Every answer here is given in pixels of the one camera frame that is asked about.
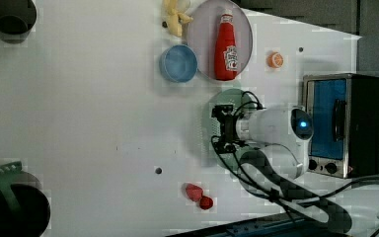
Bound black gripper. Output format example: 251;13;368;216
211;105;244;154

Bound mint green plastic strainer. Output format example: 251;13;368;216
199;89;265;170

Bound pink toy strawberry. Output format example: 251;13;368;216
186;184;203;202

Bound red ketchup bottle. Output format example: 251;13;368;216
214;9;238;81

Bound blue bowl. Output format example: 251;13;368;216
159;44;198;83

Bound orange slice toy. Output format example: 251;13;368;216
266;52;284;68

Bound grey round plate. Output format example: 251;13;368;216
187;0;253;79

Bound silver black toaster oven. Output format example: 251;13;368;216
302;73;379;179

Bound yellow toy banana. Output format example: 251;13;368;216
163;0;193;38

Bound green plastic rack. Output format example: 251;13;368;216
0;161;22;214

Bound blue metal frame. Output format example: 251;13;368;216
167;213;349;237

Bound black cylinder post bottom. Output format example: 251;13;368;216
0;184;50;237

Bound black cylinder post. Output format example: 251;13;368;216
0;184;50;237
0;0;38;35

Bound black cylinder post top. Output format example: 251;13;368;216
0;0;38;35

